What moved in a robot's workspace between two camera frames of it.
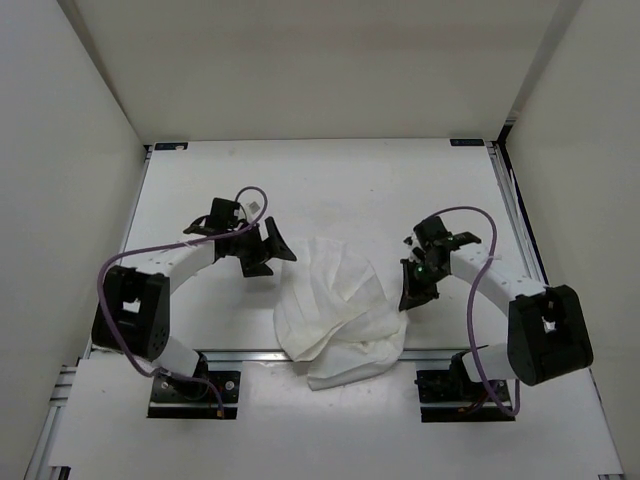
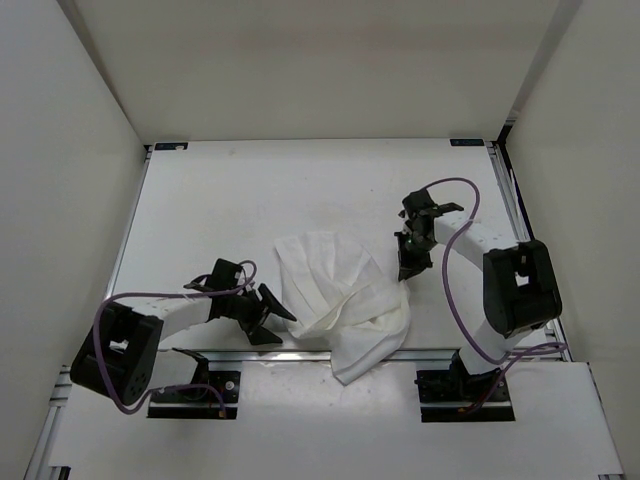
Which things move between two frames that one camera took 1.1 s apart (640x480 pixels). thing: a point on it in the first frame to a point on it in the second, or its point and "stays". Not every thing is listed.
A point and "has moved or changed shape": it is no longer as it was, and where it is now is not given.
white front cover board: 285,422 stays
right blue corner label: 467,142 stays
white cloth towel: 332,310 has moved or changed shape
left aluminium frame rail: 40,468 stays
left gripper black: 271,247 to 258,334
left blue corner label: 170,146 stays
